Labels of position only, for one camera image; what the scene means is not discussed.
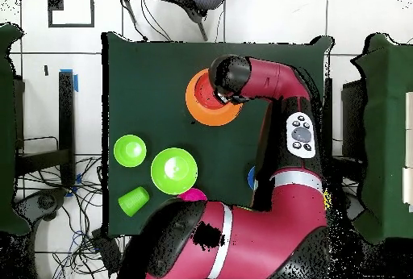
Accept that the large orange bowl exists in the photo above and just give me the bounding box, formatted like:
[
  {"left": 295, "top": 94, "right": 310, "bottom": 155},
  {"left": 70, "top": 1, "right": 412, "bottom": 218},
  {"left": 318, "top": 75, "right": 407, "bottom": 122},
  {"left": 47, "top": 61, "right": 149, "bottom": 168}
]
[{"left": 185, "top": 68, "right": 244, "bottom": 127}]

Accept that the red bowl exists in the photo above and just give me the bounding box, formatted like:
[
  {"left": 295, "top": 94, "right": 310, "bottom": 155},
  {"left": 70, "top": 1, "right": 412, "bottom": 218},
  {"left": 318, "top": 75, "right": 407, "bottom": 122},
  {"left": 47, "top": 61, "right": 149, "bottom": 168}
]
[{"left": 194, "top": 73, "right": 228, "bottom": 111}]

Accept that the blue ribbed bowl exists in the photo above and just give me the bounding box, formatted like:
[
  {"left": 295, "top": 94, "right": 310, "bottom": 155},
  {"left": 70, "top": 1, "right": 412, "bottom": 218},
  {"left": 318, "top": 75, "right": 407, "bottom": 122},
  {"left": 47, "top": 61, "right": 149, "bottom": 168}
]
[{"left": 247, "top": 165, "right": 257, "bottom": 191}]

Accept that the large green bowl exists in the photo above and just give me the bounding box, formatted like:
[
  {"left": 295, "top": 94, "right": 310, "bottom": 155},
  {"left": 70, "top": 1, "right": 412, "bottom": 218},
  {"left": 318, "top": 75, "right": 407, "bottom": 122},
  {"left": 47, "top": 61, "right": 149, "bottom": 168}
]
[{"left": 150, "top": 147, "right": 198, "bottom": 196}]

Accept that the pink bowl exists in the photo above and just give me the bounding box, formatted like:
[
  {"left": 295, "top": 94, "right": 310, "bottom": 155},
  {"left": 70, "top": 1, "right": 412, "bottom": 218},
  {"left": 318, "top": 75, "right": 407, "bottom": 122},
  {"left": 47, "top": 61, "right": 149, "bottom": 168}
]
[{"left": 177, "top": 187, "right": 208, "bottom": 202}]

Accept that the small green ribbed bowl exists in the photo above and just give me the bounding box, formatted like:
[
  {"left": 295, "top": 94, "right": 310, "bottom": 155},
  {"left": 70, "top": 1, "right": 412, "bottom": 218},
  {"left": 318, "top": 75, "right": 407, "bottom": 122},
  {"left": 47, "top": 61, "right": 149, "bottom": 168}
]
[{"left": 113, "top": 134, "right": 148, "bottom": 169}]

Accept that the dark green tablecloth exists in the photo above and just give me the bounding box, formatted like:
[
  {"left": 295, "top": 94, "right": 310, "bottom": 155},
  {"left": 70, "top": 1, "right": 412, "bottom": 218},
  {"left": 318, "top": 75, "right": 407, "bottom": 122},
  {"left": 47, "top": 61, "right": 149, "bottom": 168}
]
[{"left": 102, "top": 31, "right": 333, "bottom": 238}]

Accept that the green smooth cup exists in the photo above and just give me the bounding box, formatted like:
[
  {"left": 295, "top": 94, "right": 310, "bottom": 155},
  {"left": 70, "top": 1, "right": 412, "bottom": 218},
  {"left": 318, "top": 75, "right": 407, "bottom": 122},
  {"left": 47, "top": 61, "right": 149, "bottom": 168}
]
[{"left": 117, "top": 185, "right": 151, "bottom": 218}]

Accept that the grey office chair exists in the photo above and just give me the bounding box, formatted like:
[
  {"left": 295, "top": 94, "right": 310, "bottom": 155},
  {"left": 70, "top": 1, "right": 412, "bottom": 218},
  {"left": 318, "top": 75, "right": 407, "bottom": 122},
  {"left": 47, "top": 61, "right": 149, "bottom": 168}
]
[{"left": 122, "top": 0, "right": 229, "bottom": 42}]

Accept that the blue tape strip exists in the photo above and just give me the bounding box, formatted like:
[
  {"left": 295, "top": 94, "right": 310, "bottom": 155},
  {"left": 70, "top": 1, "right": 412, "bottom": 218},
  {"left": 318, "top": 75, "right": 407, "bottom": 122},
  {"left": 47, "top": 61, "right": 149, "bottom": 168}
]
[{"left": 59, "top": 68, "right": 79, "bottom": 93}]

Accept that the black power strip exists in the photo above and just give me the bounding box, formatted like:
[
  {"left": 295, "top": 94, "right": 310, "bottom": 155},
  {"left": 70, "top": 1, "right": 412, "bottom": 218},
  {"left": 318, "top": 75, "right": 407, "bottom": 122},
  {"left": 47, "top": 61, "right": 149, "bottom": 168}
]
[{"left": 90, "top": 228, "right": 126, "bottom": 275}]

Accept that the black chair base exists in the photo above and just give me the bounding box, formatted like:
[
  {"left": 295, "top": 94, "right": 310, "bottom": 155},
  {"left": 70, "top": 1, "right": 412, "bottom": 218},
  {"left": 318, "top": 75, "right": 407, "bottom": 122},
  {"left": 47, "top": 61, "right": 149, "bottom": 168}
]
[{"left": 12, "top": 188, "right": 69, "bottom": 228}]

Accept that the green cloth side table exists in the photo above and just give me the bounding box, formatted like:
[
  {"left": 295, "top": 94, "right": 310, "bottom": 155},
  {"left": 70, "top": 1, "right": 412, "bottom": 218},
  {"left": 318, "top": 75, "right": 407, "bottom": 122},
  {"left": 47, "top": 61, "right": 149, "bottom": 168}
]
[
  {"left": 351, "top": 32, "right": 413, "bottom": 241},
  {"left": 0, "top": 23, "right": 31, "bottom": 236}
]

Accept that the white shelf unit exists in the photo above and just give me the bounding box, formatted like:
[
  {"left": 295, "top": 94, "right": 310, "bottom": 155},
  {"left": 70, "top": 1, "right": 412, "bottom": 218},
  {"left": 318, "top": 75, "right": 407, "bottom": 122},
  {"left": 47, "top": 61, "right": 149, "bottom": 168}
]
[{"left": 401, "top": 91, "right": 413, "bottom": 212}]

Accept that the tangle of floor cables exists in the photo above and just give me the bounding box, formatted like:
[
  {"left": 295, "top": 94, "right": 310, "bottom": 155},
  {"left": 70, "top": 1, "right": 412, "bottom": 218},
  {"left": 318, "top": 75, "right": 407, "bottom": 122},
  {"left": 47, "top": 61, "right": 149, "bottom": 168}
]
[{"left": 15, "top": 156, "right": 130, "bottom": 279}]

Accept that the black square floor frame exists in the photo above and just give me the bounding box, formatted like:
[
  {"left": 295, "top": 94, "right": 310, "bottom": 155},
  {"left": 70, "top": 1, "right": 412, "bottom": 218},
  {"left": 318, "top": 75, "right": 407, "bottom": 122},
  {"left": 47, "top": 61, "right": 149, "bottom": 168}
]
[{"left": 47, "top": 0, "right": 95, "bottom": 28}]

